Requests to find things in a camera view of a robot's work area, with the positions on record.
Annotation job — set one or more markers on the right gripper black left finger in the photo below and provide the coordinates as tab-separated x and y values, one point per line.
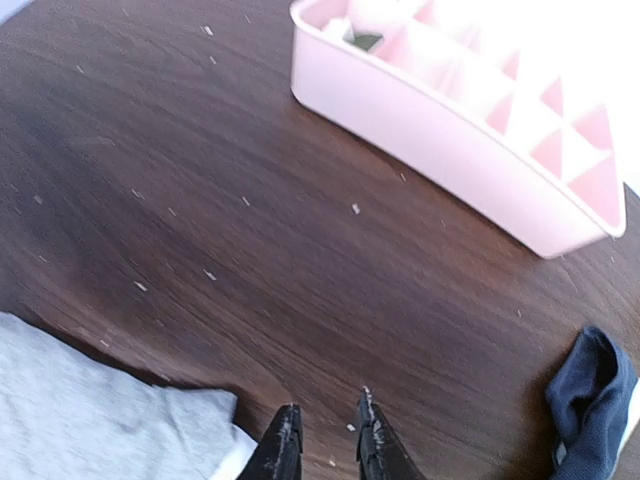
278	455

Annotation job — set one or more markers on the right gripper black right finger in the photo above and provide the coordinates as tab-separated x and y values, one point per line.
380	453

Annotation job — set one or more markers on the navy and cream underwear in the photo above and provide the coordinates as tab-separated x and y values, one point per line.
594	404

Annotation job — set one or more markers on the grey boxer briefs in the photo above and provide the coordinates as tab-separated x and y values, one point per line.
66	416

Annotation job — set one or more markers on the pink divided organizer box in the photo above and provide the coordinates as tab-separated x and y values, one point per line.
491	100

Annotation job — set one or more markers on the black item in box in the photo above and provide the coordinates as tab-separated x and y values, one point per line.
366	40

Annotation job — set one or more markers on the white rolled item in box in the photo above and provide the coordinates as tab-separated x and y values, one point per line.
339	28

